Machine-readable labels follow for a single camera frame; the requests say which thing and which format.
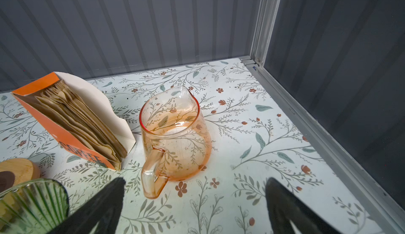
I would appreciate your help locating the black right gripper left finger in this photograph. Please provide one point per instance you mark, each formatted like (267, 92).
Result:
(99, 215)

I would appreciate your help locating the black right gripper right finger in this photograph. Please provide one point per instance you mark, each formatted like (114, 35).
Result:
(285, 210)

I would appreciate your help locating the orange glass carafe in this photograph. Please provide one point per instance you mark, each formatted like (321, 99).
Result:
(176, 141)

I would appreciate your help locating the green glass dripper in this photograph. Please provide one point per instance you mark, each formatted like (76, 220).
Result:
(34, 207)

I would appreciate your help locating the orange coffee filter box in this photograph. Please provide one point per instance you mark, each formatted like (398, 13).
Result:
(93, 98)

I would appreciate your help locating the brown paper filter stack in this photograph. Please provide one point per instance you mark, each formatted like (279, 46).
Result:
(67, 109)

